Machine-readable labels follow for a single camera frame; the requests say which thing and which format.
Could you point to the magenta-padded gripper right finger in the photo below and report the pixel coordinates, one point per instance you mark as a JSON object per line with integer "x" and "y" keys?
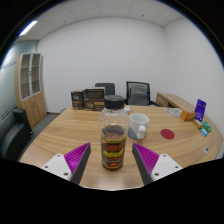
{"x": 148, "y": 160}

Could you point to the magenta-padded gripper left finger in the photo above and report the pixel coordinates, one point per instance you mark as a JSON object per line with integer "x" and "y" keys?
{"x": 75, "y": 160}

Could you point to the clear bottle with black cap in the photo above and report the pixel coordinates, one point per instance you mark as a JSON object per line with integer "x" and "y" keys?
{"x": 113, "y": 150}

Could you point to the flat round red coaster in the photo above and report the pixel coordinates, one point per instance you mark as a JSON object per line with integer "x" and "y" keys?
{"x": 167, "y": 134}

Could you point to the white mug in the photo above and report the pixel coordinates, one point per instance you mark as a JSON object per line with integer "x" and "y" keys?
{"x": 138, "y": 121}

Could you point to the orange box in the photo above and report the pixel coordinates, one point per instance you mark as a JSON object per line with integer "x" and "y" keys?
{"x": 187, "y": 115}

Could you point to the small dark brown box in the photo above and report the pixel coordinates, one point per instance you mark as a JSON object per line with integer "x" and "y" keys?
{"x": 77, "y": 100}

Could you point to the small beige box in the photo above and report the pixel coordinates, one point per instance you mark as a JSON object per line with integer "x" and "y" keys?
{"x": 198, "y": 123}

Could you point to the small blue box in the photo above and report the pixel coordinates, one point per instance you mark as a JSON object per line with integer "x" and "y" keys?
{"x": 204, "y": 132}

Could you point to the wooden side desk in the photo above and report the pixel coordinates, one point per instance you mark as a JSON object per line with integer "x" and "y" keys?
{"x": 170, "y": 99}

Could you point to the grey mesh office chair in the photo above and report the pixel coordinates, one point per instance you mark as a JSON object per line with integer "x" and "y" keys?
{"x": 138, "y": 95}

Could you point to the black leather sofa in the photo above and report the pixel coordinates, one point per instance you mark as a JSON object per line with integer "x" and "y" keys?
{"x": 13, "y": 133}

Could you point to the green box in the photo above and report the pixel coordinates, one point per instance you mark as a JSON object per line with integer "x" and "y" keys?
{"x": 206, "y": 126}

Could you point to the wooden cabinet with glass doors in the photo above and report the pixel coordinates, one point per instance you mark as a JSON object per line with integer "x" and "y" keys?
{"x": 33, "y": 106}

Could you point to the wide dark brown box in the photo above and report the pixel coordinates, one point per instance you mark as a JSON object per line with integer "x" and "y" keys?
{"x": 95, "y": 94}

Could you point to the purple standing card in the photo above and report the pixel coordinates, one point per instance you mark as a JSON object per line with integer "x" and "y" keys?
{"x": 200, "y": 110}

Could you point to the black office chair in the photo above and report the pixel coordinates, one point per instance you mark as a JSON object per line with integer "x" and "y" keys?
{"x": 108, "y": 88}

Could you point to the ceiling light panel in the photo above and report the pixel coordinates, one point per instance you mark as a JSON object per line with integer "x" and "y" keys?
{"x": 28, "y": 28}

